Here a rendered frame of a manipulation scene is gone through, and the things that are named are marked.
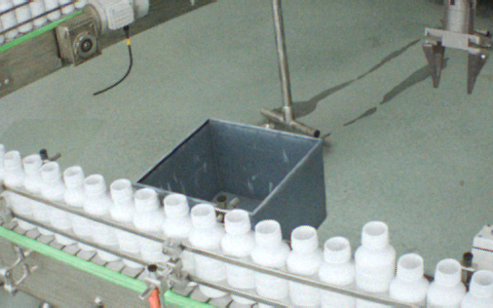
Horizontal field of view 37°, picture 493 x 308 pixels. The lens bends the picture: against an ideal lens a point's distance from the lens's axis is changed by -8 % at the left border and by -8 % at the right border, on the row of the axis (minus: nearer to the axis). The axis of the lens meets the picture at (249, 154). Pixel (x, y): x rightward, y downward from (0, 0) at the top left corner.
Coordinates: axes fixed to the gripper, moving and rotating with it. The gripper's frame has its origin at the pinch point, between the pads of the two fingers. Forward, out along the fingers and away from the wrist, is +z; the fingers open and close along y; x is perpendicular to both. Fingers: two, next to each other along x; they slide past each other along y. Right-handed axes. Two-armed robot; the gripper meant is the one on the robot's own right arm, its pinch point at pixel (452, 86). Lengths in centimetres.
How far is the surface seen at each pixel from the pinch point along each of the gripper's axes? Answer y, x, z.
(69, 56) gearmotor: -155, 57, 13
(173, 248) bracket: -32, -30, 29
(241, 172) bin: -66, 37, 33
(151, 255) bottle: -40, -26, 34
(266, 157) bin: -58, 36, 27
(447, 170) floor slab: -65, 196, 53
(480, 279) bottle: 16.3, -21.9, 24.1
